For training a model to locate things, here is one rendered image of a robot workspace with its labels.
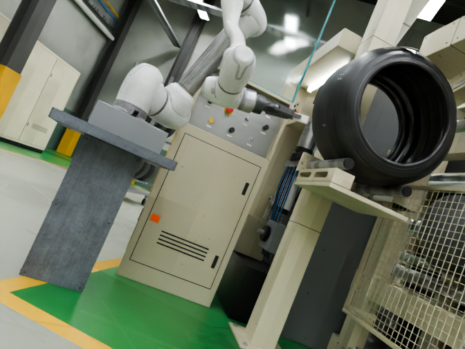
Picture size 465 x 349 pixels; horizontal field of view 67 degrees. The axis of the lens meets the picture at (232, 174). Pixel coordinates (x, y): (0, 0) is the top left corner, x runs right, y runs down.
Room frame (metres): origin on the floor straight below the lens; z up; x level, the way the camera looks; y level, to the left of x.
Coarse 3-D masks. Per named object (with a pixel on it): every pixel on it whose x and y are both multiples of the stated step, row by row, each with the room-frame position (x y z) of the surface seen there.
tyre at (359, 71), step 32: (352, 64) 1.35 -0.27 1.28; (384, 64) 1.32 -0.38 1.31; (416, 64) 1.34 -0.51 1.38; (320, 96) 1.48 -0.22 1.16; (352, 96) 1.31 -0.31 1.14; (416, 96) 1.61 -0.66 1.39; (448, 96) 1.38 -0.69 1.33; (320, 128) 1.47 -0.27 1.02; (352, 128) 1.32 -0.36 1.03; (416, 128) 1.65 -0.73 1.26; (448, 128) 1.39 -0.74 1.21; (384, 160) 1.35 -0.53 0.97; (416, 160) 1.59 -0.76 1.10
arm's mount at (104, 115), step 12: (96, 108) 1.42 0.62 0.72; (108, 108) 1.44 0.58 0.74; (96, 120) 1.43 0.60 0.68; (108, 120) 1.44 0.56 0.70; (120, 120) 1.46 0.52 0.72; (132, 120) 1.47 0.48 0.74; (120, 132) 1.46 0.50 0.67; (132, 132) 1.48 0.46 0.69; (144, 132) 1.49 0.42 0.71; (156, 132) 1.51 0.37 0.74; (144, 144) 1.50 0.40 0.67; (156, 144) 1.52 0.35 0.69
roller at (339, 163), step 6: (312, 162) 1.63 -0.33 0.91; (318, 162) 1.56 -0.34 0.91; (324, 162) 1.51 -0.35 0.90; (330, 162) 1.45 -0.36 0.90; (336, 162) 1.39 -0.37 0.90; (342, 162) 1.35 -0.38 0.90; (348, 162) 1.34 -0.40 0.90; (312, 168) 1.63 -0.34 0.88; (318, 168) 1.57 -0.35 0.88; (342, 168) 1.37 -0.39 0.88; (348, 168) 1.34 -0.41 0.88
